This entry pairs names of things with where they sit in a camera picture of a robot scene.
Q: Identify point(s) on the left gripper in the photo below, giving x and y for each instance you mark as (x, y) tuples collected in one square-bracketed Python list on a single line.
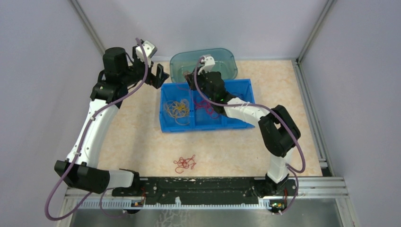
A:
[(156, 80)]

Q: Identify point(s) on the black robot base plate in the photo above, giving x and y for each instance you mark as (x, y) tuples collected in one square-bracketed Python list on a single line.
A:
[(206, 190)]

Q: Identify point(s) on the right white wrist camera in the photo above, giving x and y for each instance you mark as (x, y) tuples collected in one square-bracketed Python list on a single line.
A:
[(207, 63)]

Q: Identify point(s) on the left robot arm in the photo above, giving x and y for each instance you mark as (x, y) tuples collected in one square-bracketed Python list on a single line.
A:
[(79, 169)]

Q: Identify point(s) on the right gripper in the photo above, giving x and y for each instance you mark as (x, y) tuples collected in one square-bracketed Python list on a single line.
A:
[(190, 79)]

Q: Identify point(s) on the white slotted cable duct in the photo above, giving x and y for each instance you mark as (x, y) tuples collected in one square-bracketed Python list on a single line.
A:
[(128, 204)]

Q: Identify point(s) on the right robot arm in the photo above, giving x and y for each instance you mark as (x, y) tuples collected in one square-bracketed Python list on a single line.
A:
[(279, 131)]

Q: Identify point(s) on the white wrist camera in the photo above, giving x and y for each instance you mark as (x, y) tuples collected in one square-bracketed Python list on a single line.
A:
[(207, 63), (146, 51)]

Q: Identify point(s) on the blue three-compartment bin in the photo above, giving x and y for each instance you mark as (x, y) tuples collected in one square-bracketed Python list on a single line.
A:
[(184, 110)]

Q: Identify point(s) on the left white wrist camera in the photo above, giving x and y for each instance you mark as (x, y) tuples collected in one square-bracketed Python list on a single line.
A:
[(146, 51)]

